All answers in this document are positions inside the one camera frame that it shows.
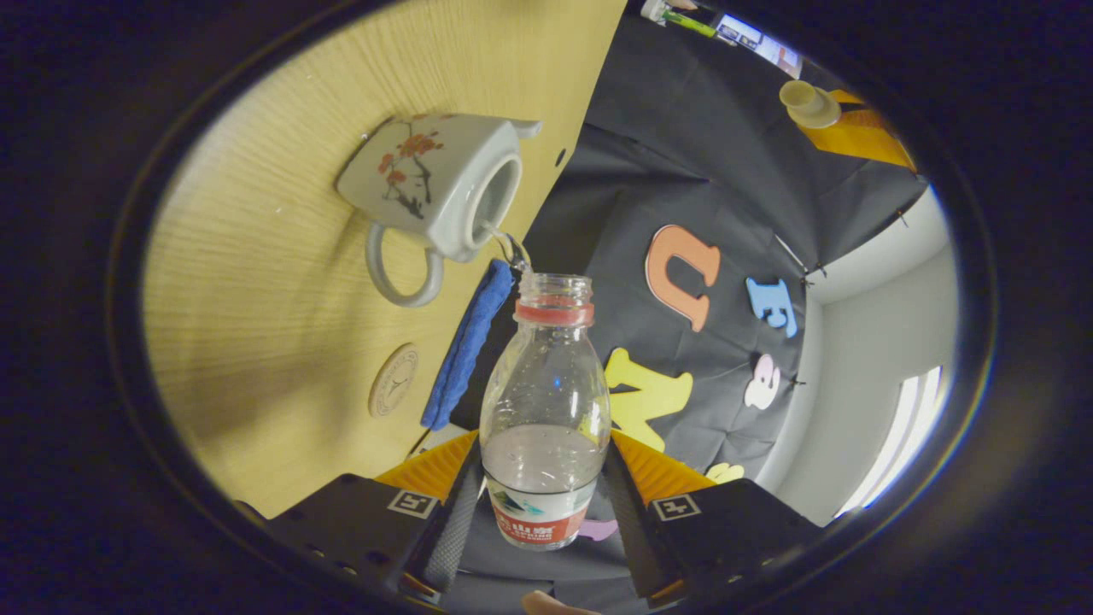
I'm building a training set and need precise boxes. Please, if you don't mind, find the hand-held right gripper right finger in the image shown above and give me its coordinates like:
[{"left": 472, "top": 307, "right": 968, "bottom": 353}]
[{"left": 602, "top": 430, "right": 825, "bottom": 609}]

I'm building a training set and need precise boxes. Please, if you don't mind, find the round wooden coaster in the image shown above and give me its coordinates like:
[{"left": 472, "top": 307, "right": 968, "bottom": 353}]
[{"left": 368, "top": 343, "right": 420, "bottom": 419}]

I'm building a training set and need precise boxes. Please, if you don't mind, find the green drink bottle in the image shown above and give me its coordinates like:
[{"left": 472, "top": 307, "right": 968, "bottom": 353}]
[{"left": 640, "top": 0, "right": 718, "bottom": 38}]

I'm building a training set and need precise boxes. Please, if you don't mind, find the clear plastic water bottle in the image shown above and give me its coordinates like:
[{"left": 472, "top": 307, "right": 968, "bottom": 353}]
[{"left": 479, "top": 272, "right": 612, "bottom": 552}]

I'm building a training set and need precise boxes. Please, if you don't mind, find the blue towel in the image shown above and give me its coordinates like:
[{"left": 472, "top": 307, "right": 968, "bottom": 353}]
[{"left": 420, "top": 259, "right": 516, "bottom": 431}]

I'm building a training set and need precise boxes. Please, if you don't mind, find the white flowered teacup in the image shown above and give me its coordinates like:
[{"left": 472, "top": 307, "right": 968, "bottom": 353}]
[{"left": 335, "top": 114, "right": 543, "bottom": 308}]

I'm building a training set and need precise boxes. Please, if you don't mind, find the computer monitor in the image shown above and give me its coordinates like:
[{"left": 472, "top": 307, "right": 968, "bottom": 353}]
[{"left": 716, "top": 13, "right": 804, "bottom": 79}]

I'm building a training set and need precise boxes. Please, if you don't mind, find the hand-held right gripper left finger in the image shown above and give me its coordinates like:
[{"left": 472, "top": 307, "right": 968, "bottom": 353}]
[{"left": 235, "top": 430, "right": 479, "bottom": 603}]

